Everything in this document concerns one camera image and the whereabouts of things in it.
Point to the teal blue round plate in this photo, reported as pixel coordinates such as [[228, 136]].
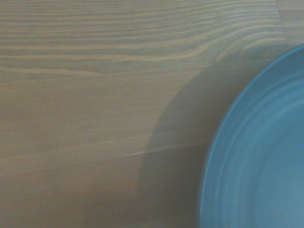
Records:
[[266, 154]]

